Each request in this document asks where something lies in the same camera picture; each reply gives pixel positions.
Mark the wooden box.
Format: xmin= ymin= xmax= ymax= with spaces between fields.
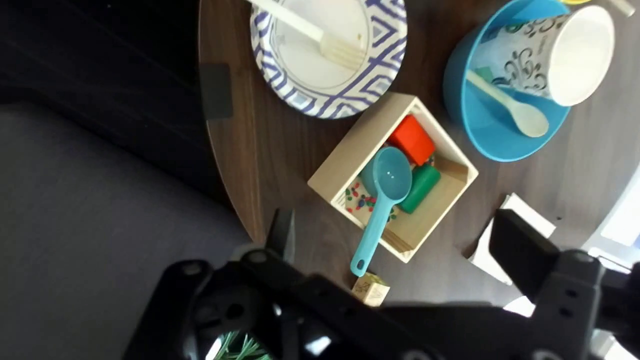
xmin=307 ymin=92 xmax=479 ymax=264

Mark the green plant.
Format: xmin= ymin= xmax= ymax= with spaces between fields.
xmin=215 ymin=330 xmax=272 ymax=360

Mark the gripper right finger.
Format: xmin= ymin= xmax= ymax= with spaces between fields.
xmin=489 ymin=209 xmax=640 ymax=360

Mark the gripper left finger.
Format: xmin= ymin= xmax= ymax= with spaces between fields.
xmin=124 ymin=209 xmax=437 ymax=360

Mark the white patterned paper cup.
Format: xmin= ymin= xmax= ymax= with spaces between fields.
xmin=470 ymin=5 xmax=616 ymax=107

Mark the cream plastic spoon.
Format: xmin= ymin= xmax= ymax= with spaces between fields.
xmin=465 ymin=69 xmax=550 ymax=138

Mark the blue bowl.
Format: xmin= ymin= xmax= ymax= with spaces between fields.
xmin=442 ymin=0 xmax=573 ymax=163

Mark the blue spoon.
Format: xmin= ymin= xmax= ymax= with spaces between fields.
xmin=350 ymin=146 xmax=414 ymax=278

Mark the blue patterned paper plate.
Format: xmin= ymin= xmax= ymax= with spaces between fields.
xmin=250 ymin=0 xmax=408 ymax=120

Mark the block with coloured dots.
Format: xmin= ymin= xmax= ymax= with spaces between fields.
xmin=344 ymin=177 xmax=398 ymax=223

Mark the white plastic fork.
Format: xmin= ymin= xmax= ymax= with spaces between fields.
xmin=247 ymin=0 xmax=368 ymax=71

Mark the green block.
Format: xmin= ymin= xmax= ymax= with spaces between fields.
xmin=398 ymin=164 xmax=442 ymax=215

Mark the small wooden cube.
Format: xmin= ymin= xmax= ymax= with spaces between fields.
xmin=351 ymin=272 xmax=391 ymax=307

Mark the white paper box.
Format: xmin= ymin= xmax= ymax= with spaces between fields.
xmin=467 ymin=192 xmax=557 ymax=286

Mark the orange block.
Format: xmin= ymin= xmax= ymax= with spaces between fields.
xmin=387 ymin=115 xmax=436 ymax=166

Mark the black square pad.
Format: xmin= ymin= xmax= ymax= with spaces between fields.
xmin=199 ymin=62 xmax=234 ymax=121

